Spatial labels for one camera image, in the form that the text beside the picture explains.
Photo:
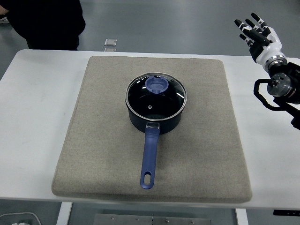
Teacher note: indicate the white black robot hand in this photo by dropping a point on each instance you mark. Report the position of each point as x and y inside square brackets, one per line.
[269, 49]

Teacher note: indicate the glass lid with blue knob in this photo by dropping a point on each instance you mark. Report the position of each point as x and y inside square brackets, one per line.
[155, 85]

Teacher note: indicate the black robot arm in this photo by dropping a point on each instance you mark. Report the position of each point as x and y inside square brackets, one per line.
[280, 85]

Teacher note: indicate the square metal floor plate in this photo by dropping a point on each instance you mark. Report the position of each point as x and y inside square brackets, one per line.
[110, 42]
[110, 49]

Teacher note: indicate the black bar under table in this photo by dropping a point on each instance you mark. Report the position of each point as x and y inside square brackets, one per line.
[286, 212]

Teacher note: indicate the white table leg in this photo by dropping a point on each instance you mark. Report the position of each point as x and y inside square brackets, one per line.
[242, 218]
[63, 214]

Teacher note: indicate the beige fabric mat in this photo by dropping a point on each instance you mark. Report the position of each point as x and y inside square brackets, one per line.
[93, 140]

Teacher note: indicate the grey metal plate with screws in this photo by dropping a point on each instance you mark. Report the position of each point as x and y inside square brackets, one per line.
[140, 220]

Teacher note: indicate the person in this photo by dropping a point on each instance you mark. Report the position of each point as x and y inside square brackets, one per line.
[3, 20]
[47, 18]

